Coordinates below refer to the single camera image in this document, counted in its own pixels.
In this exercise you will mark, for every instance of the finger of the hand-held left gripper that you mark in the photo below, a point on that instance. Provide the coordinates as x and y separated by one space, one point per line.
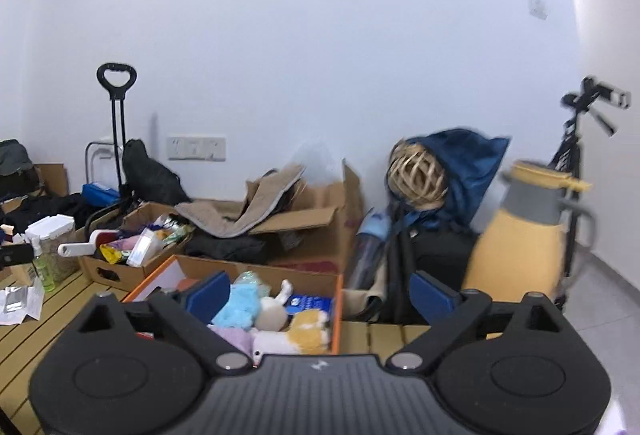
17 255

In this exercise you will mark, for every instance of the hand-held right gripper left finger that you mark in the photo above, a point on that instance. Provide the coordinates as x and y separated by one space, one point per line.
207 297

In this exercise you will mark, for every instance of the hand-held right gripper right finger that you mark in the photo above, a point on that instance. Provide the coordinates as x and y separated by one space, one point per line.
432 296

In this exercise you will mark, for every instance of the light blue plush toy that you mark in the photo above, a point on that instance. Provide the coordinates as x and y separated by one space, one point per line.
242 302

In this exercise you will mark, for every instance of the red cardboard box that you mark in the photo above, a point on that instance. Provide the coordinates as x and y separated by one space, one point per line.
300 277

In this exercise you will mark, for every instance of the yellow and white plush toy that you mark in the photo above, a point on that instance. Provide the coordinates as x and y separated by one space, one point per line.
300 335

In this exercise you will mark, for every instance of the small blue packet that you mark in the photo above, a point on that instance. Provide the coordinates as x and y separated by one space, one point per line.
310 305

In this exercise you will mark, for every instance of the beige wooden carton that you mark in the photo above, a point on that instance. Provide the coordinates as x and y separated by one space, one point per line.
22 272

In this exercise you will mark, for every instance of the green spray bottle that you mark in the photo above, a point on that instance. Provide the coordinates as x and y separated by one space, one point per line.
45 267

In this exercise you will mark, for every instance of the clear container with white lid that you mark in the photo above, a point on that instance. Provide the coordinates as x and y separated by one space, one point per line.
57 250

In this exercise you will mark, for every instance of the silver foil packet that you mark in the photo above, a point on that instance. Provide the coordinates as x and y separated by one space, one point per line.
14 300

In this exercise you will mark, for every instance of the black case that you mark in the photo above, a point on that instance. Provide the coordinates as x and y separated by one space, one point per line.
440 250

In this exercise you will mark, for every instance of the black cloth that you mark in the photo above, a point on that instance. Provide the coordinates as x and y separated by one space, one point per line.
225 246

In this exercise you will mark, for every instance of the white paper sheet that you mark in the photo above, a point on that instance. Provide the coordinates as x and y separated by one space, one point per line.
32 307

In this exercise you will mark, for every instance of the white lint roller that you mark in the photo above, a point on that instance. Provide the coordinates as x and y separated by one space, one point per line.
77 249

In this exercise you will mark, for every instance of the white plastic container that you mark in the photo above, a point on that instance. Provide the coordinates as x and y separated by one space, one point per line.
142 249

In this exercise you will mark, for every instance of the blue water bottle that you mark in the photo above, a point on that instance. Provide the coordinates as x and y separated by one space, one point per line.
367 245

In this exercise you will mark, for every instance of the beige felt cloth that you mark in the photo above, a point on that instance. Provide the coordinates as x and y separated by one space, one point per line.
230 215

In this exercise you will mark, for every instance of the cardboard box with clothes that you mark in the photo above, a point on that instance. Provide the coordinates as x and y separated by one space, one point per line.
55 177

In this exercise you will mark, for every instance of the brown cardboard tray box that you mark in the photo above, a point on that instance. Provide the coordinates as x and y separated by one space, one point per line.
105 272

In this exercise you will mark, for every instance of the olive backpack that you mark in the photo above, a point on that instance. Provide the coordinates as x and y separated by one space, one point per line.
15 165

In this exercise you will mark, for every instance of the yellow thermos jug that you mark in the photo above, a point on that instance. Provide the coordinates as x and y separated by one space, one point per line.
520 245

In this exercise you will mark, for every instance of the blue flat box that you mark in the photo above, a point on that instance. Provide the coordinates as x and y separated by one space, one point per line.
100 194

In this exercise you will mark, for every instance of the wicker ball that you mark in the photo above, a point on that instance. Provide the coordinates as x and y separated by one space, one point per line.
417 175

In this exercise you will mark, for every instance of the large open cardboard box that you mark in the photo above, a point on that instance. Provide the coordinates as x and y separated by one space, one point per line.
320 225

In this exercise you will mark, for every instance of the black bag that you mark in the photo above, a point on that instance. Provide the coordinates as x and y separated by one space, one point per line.
150 175

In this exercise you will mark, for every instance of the dark blue cloth bag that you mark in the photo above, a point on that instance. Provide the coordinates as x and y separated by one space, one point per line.
470 165

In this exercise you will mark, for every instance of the white metal frame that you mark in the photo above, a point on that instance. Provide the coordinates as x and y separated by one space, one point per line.
97 150

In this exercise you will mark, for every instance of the white wall socket strip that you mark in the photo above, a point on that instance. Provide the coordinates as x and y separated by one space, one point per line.
196 148

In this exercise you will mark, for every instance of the black tripod with camera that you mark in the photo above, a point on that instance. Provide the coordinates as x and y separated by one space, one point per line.
570 155

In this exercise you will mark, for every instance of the white wall switch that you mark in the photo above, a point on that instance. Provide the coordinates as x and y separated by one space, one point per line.
537 7

